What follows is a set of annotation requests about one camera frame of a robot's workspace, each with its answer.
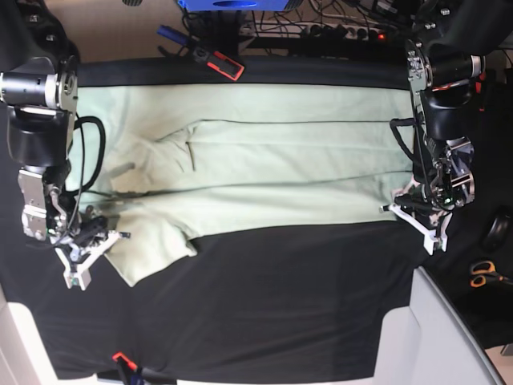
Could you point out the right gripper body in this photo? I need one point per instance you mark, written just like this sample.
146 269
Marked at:
51 216

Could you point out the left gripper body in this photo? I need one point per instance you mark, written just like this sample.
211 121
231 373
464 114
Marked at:
443 184

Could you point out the light green T-shirt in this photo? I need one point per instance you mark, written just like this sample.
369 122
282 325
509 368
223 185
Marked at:
184 162

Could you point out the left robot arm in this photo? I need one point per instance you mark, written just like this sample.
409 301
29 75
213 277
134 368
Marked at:
446 59

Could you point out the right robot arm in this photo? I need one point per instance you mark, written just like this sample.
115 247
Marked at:
39 86

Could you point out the black tape roll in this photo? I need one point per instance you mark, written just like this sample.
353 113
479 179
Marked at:
497 233

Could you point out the red black side clamp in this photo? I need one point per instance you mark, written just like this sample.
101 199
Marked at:
480 90

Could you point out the white chair armrest left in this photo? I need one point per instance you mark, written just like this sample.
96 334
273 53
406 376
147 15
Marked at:
24 359

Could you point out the white chair armrest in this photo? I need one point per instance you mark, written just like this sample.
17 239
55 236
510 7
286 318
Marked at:
426 342
24 359

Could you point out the white chair armrest right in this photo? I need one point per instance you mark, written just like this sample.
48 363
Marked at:
426 342

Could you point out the blue red bottom clamp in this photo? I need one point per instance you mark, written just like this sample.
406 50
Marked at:
132 374

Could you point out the black table cloth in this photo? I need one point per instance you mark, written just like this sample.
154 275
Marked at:
284 304

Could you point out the blue red bar clamp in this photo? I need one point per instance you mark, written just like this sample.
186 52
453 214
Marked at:
215 60

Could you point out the blue plastic box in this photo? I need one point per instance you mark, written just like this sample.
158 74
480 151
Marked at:
245 5

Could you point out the orange handled scissors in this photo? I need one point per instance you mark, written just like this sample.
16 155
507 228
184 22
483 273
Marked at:
484 273

